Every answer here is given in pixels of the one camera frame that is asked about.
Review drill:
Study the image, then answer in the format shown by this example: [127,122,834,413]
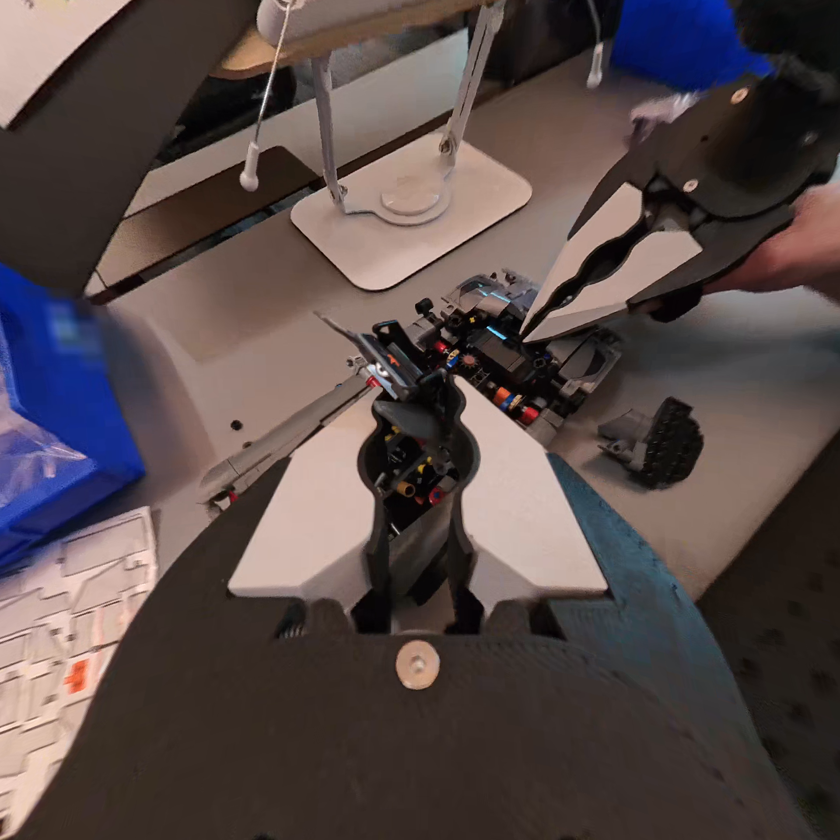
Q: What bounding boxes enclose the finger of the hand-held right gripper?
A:
[520,181,649,340]
[524,231,704,345]

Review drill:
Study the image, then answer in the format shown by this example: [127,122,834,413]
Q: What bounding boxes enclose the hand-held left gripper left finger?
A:
[226,394,395,634]

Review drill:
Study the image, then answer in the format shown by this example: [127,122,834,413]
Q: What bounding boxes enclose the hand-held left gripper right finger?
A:
[448,375,611,634]

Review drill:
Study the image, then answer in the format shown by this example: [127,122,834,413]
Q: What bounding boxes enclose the blue plastic bin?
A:
[610,0,775,93]

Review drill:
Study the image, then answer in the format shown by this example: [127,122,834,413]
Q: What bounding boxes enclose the white metal book stand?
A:
[220,0,614,291]

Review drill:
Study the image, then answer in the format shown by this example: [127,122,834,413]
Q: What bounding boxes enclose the black studded lego roof piece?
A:
[596,395,706,491]

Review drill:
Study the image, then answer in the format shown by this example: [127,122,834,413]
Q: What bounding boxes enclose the lego car model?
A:
[197,268,624,608]

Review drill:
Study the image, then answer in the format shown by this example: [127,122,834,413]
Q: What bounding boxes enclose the printed task instruction sheet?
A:
[0,0,135,129]

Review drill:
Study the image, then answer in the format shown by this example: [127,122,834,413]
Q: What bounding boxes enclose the black lego set box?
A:
[486,0,621,86]

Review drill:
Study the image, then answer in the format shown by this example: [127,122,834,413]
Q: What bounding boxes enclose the person's right hand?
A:
[704,185,840,296]

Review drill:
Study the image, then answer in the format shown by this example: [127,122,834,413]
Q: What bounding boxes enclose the blue bin with white label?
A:
[0,262,147,572]

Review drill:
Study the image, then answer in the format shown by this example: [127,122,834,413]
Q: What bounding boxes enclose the white sticker sheet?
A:
[0,505,160,837]

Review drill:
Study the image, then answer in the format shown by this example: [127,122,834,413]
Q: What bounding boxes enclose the crumpled clear parts bags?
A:
[0,315,89,509]

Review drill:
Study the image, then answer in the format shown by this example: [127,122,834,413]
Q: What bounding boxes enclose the black perforated pad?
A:
[696,430,840,840]

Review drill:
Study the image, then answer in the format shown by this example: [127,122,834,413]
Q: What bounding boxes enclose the black sheet holder board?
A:
[0,0,260,298]

